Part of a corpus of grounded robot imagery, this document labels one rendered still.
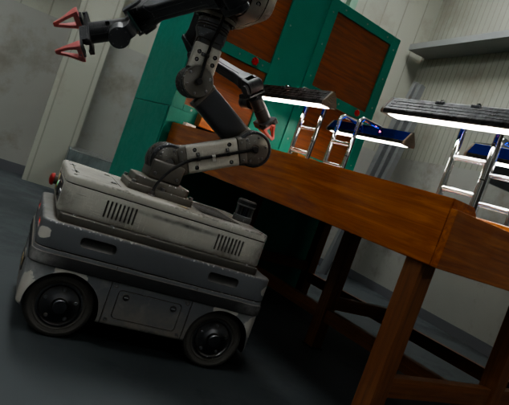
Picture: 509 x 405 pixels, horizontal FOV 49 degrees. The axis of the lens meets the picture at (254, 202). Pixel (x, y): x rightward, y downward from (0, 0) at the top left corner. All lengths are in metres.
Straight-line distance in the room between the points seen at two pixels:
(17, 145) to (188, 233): 3.37
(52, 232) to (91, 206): 0.13
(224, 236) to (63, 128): 3.09
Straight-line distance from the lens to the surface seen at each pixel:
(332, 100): 2.53
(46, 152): 4.74
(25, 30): 5.01
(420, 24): 6.23
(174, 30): 3.30
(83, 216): 1.69
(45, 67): 4.98
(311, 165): 1.95
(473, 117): 1.97
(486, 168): 2.11
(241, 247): 1.82
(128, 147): 3.32
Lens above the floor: 0.65
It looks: 3 degrees down
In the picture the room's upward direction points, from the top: 20 degrees clockwise
